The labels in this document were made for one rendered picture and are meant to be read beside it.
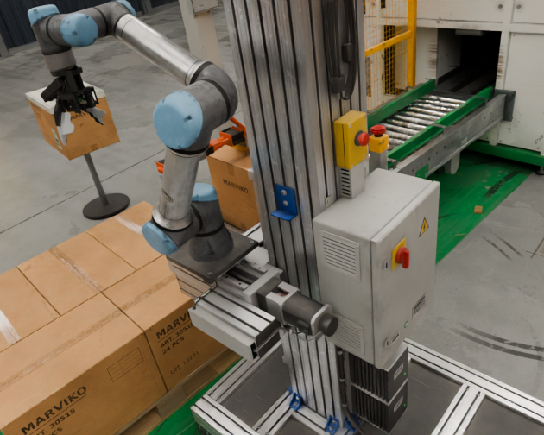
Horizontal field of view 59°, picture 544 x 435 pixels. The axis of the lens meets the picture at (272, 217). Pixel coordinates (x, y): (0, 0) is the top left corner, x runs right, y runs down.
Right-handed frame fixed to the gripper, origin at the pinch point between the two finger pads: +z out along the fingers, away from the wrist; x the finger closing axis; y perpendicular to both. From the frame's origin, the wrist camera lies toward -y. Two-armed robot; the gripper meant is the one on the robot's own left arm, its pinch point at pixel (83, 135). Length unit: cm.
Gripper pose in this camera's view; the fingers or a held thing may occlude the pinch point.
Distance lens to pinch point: 154.4
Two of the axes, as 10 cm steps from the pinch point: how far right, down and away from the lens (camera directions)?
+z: 1.4, 8.3, 5.4
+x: 4.7, -5.3, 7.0
